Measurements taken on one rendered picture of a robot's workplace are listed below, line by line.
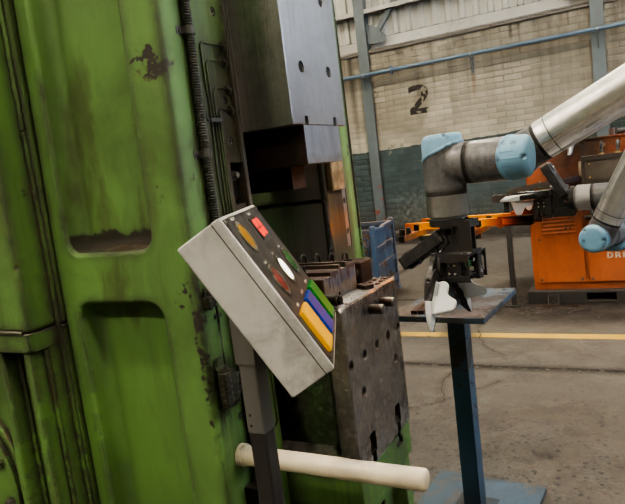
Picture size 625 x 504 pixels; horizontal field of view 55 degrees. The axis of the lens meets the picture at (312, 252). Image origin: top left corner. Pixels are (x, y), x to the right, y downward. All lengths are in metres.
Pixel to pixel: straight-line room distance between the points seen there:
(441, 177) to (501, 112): 8.05
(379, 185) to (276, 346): 8.74
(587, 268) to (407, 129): 5.00
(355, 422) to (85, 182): 0.89
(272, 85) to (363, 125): 8.24
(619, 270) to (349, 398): 3.75
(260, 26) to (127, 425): 1.05
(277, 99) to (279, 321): 0.71
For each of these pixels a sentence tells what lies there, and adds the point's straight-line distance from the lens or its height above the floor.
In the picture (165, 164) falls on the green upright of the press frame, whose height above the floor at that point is 1.30.
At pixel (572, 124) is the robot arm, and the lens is 1.16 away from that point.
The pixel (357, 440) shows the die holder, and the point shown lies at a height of 0.58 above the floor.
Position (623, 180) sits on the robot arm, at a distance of 1.73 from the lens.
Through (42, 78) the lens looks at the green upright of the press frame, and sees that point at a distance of 1.61.
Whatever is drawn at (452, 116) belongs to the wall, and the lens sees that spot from 9.27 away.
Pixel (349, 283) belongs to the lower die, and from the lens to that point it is 1.64.
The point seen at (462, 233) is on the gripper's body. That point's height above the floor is 1.11.
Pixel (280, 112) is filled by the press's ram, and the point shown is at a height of 1.40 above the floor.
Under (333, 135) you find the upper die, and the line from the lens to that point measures 1.62.
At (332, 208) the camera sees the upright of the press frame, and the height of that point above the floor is 1.13.
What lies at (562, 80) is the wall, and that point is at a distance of 9.06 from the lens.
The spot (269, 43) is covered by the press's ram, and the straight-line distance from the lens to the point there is 1.48.
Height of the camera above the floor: 1.25
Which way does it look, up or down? 7 degrees down
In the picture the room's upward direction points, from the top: 7 degrees counter-clockwise
